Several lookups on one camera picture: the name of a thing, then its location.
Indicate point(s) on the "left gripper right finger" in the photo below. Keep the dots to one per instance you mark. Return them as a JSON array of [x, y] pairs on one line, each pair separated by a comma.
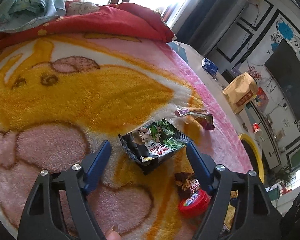
[[239, 207]]

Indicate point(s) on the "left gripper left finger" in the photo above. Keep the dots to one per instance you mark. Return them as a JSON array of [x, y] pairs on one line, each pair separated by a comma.
[[42, 216]]

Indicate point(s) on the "red cap snack can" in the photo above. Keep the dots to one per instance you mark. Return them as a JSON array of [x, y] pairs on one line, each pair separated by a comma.
[[196, 205]]

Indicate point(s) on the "black green snack packet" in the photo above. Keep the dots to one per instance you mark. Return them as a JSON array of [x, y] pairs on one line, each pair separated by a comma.
[[153, 143]]

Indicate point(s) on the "yellow rim trash bin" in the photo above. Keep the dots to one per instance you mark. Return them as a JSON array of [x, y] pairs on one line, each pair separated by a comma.
[[253, 153]]

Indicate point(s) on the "left hand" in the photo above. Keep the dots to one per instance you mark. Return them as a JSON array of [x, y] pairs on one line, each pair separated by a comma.
[[112, 233]]

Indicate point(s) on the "white tv cabinet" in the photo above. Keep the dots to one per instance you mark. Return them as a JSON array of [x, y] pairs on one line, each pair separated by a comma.
[[273, 143]]

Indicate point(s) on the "brown candy wrapper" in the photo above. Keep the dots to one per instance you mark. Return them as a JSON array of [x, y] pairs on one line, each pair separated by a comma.
[[187, 184]]

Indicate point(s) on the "red white paper cup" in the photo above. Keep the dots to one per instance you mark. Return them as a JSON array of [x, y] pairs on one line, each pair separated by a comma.
[[257, 131]]

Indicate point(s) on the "white coffee table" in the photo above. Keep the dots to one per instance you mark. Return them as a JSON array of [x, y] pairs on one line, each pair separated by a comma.
[[215, 85]]

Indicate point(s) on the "keys on table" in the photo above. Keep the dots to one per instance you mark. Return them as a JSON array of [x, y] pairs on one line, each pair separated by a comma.
[[245, 127]]

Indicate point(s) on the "purple green candy wrapper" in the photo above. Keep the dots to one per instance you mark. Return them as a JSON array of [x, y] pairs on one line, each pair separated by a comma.
[[196, 115]]

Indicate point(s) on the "red picture box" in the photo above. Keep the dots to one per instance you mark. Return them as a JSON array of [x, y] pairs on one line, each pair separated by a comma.
[[261, 100]]

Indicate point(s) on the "pink cartoon blanket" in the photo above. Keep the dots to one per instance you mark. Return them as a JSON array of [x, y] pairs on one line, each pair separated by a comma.
[[62, 95]]

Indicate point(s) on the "brown paper bag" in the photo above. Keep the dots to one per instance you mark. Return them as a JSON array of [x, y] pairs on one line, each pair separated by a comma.
[[240, 92]]

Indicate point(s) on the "black flat television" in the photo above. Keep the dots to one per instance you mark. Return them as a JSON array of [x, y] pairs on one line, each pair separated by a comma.
[[284, 67]]

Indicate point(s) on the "blue tissue pack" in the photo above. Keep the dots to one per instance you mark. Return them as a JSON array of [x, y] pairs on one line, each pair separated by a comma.
[[209, 67]]

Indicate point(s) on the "grey standing air conditioner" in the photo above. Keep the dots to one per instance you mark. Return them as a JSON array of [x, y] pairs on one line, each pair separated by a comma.
[[214, 26]]

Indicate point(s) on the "light blue cloth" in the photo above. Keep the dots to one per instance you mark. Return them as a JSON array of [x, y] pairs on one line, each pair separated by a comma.
[[21, 15]]

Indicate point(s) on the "red quilt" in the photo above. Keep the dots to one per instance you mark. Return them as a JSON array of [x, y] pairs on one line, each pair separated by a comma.
[[125, 19]]

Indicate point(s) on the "dark blue curtain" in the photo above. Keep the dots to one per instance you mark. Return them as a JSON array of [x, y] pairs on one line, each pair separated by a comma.
[[194, 20]]

